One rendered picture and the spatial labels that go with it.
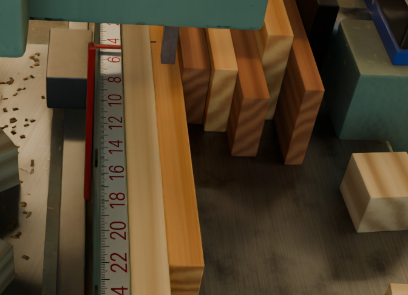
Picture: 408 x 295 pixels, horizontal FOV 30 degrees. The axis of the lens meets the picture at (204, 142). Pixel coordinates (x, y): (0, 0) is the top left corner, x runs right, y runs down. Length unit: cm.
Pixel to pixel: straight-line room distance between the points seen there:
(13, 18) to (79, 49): 28
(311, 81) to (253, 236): 10
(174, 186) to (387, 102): 17
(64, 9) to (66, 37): 25
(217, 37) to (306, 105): 8
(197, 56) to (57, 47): 19
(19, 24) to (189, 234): 14
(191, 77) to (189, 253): 14
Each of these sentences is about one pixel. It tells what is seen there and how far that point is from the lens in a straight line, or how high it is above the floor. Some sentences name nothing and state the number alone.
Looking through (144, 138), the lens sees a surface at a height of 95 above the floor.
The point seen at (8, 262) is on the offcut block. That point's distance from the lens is 55.
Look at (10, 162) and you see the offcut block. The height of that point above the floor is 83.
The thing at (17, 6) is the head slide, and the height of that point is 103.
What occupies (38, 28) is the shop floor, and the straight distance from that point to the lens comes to 215.
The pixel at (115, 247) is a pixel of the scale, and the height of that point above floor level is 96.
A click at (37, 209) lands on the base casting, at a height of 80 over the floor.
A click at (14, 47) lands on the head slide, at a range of 41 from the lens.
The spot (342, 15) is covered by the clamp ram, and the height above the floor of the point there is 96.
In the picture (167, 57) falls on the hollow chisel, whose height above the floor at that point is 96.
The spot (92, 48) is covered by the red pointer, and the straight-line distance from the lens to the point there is 49.
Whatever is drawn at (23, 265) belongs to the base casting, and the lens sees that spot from 57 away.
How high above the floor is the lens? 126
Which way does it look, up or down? 43 degrees down
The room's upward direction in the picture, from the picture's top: 10 degrees clockwise
